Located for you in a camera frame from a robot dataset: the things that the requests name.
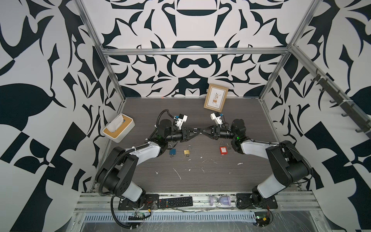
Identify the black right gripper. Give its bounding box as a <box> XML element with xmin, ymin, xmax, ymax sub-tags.
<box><xmin>201</xmin><ymin>127</ymin><xmax>238</xmax><ymax>142</ymax></box>

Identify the brass padlock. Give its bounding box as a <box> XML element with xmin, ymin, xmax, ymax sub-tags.
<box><xmin>184</xmin><ymin>145</ymin><xmax>192</xmax><ymax>157</ymax></box>

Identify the red padlock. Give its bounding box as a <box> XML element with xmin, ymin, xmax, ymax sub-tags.
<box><xmin>219</xmin><ymin>141</ymin><xmax>228</xmax><ymax>156</ymax></box>

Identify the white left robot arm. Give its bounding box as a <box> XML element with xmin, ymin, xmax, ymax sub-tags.
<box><xmin>95</xmin><ymin>109</ymin><xmax>201</xmax><ymax>229</ymax></box>

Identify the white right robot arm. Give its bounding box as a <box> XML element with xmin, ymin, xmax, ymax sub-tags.
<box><xmin>201</xmin><ymin>119</ymin><xmax>313</xmax><ymax>209</ymax></box>

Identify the purple hourglass timer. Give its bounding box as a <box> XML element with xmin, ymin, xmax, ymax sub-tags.
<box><xmin>209</xmin><ymin>195</ymin><xmax>231</xmax><ymax>206</ymax></box>

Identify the white tissue box wooden lid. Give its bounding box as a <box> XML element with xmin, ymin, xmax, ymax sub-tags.
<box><xmin>102</xmin><ymin>114</ymin><xmax>135</xmax><ymax>143</ymax></box>

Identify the black remote control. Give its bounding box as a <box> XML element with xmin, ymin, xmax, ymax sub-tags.
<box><xmin>158</xmin><ymin>196</ymin><xmax>193</xmax><ymax>209</ymax></box>

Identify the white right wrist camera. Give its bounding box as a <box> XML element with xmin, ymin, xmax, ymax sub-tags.
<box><xmin>210</xmin><ymin>112</ymin><xmax>224</xmax><ymax>125</ymax></box>

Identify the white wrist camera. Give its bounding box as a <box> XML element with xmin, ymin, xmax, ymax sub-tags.
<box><xmin>210</xmin><ymin>112</ymin><xmax>224</xmax><ymax>125</ymax></box>
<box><xmin>174</xmin><ymin>114</ymin><xmax>188</xmax><ymax>130</ymax></box>

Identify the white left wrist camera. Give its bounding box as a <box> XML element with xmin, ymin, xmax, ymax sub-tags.
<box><xmin>174</xmin><ymin>114</ymin><xmax>188</xmax><ymax>130</ymax></box>

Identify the wooden picture frame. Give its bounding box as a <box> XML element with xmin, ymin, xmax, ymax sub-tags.
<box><xmin>204</xmin><ymin>84</ymin><xmax>229</xmax><ymax>113</ymax></box>

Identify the small wired circuit board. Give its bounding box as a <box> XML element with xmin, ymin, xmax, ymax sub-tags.
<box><xmin>128</xmin><ymin>210</ymin><xmax>152</xmax><ymax>221</ymax></box>

